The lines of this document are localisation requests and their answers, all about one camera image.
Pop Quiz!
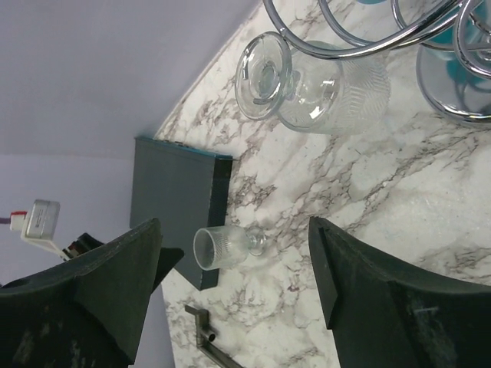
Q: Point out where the dark grey flat box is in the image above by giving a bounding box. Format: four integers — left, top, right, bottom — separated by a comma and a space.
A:
130, 137, 233, 291

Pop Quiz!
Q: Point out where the chrome wine glass rack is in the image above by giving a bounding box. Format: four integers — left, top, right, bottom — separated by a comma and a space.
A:
262, 0, 491, 128

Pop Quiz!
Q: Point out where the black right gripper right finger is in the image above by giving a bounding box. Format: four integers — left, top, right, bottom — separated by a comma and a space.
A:
308, 217, 490, 367

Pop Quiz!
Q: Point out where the blue wine glass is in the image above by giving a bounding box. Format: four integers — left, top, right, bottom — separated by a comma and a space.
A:
356, 0, 491, 100

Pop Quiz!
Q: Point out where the dark metal T-handle tool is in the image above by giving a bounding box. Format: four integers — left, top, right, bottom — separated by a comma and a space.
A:
185, 305, 243, 368

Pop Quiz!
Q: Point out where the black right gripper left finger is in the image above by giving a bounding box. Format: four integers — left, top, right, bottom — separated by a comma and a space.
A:
1, 219, 184, 367

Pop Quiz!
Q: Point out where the clear ribbed wine glass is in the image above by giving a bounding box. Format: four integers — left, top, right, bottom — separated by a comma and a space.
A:
193, 225, 271, 271

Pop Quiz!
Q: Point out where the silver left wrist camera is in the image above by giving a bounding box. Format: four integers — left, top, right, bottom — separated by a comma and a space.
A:
8, 199, 70, 261

